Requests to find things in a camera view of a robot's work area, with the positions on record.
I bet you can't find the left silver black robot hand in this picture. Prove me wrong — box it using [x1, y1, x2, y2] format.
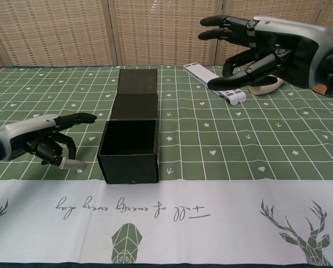
[0, 112, 98, 171]

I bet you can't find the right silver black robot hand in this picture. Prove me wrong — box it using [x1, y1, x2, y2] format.
[199, 15, 333, 90]

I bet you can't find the black foldable cardboard box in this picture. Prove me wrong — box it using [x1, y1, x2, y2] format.
[96, 68, 160, 185]

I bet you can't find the round woven rattan coaster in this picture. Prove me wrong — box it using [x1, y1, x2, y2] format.
[312, 83, 333, 97]

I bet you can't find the cream mayonnaise squeeze bottle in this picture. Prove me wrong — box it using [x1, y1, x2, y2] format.
[249, 76, 286, 96]

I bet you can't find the white folding laptop stand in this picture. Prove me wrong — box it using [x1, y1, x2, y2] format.
[182, 63, 247, 106]

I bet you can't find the woven bamboo folding screen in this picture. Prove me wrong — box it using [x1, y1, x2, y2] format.
[0, 0, 333, 68]

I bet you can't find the green white printed tablecloth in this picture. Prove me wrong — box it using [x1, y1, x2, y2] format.
[0, 64, 333, 268]

